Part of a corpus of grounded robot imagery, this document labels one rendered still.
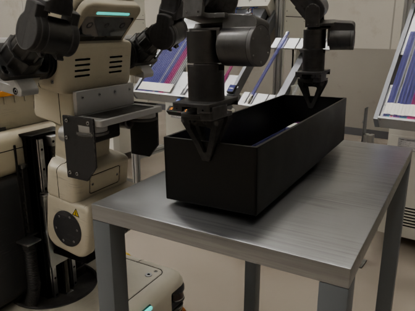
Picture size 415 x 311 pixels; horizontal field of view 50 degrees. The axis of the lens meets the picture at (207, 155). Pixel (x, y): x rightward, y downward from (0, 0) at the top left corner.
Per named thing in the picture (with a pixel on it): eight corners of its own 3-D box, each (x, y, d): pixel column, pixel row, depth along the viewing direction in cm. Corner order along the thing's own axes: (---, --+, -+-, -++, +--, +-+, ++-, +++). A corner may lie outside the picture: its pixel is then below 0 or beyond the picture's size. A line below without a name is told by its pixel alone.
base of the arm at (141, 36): (141, 41, 142) (116, 42, 132) (157, 24, 137) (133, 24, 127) (155, 63, 141) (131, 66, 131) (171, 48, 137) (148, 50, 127)
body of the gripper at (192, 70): (239, 107, 73) (239, 61, 72) (209, 117, 65) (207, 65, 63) (204, 105, 77) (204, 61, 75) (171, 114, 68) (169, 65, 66)
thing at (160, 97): (228, 109, 241) (223, 100, 236) (138, 99, 278) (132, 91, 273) (228, 108, 242) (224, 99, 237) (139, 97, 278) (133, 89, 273)
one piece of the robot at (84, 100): (54, 175, 115) (45, 91, 109) (123, 150, 138) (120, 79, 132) (100, 186, 107) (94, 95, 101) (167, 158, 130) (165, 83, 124)
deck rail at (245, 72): (231, 110, 240) (226, 102, 236) (228, 109, 241) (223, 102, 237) (279, 18, 269) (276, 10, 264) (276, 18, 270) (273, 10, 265)
